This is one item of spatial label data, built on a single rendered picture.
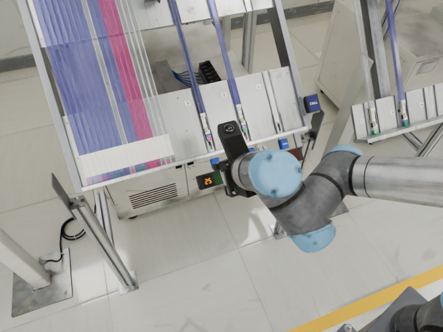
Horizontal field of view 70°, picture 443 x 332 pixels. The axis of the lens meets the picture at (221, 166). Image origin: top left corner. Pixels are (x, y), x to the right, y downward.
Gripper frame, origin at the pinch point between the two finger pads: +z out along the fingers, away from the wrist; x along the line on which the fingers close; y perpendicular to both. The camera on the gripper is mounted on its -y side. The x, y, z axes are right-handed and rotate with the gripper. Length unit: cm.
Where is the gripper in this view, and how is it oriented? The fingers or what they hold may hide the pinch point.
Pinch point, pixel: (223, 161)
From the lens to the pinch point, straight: 82.7
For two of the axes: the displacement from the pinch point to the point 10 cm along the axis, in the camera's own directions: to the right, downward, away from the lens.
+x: 9.4, -2.7, 2.2
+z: -2.3, 0.0, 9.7
